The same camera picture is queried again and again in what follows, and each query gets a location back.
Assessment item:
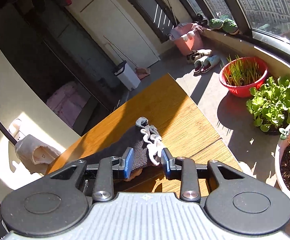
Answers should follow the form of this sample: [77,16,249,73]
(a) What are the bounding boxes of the leafy green potted plant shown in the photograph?
[246,75,290,134]

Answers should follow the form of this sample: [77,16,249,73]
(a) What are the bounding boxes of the dark grey knit pants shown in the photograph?
[84,117,165,171]

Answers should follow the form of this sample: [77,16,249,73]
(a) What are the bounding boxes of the blue red slippers pair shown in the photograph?
[194,55,220,75]

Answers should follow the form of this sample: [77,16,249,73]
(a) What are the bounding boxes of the beige slippers on floor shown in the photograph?
[186,49,212,63]

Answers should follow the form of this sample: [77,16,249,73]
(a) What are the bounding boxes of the red basin with grass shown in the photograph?
[219,55,268,98]

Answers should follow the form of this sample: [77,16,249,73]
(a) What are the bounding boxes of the white trash bin black lid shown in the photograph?
[113,60,141,91]

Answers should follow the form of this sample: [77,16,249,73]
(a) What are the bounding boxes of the pink bedding in room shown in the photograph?
[46,81,91,128]

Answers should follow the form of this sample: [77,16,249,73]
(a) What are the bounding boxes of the pink dustpan with broom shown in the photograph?
[103,36,150,80]

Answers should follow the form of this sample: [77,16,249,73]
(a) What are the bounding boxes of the pink plastic bucket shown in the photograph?
[168,23,204,56]

